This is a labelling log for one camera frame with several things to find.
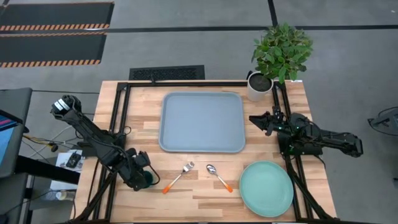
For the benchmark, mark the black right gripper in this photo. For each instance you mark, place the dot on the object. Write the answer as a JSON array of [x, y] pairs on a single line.
[[275, 124]]

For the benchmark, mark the monitor with blue screen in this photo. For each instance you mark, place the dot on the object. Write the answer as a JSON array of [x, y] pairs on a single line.
[[6, 143]]

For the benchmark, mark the grey plastic tray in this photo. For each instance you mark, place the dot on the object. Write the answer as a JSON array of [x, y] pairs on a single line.
[[202, 123]]

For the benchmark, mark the black aluminium table frame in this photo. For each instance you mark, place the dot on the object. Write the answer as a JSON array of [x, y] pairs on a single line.
[[186, 84]]

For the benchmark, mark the small black handheld device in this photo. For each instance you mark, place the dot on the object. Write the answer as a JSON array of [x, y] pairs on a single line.
[[73, 160]]

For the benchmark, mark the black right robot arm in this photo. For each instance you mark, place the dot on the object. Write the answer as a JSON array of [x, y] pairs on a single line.
[[335, 141]]

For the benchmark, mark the teal round plate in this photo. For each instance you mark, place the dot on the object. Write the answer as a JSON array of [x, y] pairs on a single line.
[[266, 188]]

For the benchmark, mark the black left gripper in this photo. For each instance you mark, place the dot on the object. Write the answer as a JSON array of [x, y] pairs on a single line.
[[136, 175]]

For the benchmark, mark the green plant in white pot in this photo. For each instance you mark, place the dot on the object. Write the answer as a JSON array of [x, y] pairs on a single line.
[[281, 53]]

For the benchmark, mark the white paper sheet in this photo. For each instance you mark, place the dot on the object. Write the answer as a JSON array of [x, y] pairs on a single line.
[[60, 180]]

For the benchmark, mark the clear plastic bottle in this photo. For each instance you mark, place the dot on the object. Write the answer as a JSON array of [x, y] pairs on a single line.
[[62, 195]]

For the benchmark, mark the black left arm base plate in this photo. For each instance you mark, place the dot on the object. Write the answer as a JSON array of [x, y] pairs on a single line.
[[88, 152]]

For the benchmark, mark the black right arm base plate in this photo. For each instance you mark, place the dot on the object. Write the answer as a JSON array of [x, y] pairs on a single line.
[[312, 151]]

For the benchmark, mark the dark green cup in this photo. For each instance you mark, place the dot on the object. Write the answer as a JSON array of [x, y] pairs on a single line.
[[149, 180]]

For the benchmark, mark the black desk bar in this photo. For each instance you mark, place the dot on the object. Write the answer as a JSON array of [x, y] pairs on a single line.
[[46, 169]]

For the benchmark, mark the dark grey floor stand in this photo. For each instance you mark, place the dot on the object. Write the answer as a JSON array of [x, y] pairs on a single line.
[[387, 121]]

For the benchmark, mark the black floor vent grille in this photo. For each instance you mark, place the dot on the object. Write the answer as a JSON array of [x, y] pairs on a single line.
[[167, 72]]

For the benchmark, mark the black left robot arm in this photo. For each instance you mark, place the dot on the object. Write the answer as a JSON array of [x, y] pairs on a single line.
[[90, 129]]

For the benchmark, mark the black mat with hazard stripes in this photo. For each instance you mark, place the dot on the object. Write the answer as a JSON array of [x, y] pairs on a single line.
[[56, 14], [49, 48]]

